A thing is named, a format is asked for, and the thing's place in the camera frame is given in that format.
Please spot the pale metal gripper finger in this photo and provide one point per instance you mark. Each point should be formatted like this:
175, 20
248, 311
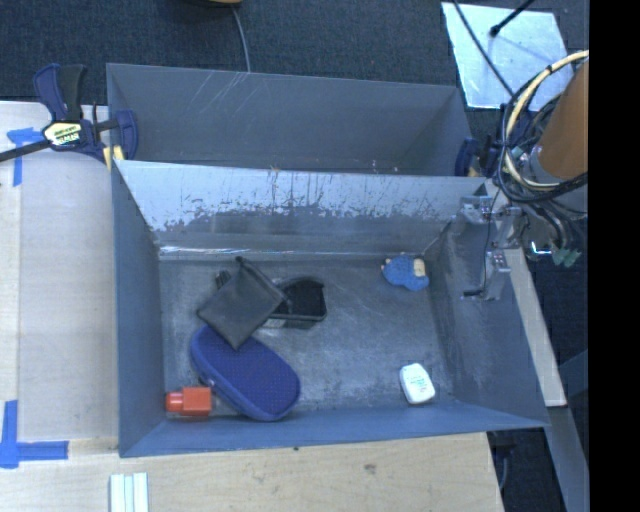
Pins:
475, 206
496, 275

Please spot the blue toy animal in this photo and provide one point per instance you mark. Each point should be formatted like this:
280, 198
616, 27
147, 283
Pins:
402, 272

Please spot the white small box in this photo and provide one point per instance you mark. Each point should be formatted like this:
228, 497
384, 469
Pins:
417, 384

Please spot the grey metal bin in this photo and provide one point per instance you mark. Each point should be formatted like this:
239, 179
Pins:
370, 340

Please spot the black flat box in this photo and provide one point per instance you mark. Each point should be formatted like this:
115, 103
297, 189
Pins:
305, 300

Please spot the dark grey cloth pouch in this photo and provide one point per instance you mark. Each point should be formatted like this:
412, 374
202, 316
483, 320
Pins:
240, 302

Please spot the blue oval case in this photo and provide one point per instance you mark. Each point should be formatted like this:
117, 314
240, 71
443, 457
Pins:
255, 380

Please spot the orange capped small bottle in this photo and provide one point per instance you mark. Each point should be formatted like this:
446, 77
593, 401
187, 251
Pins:
192, 401

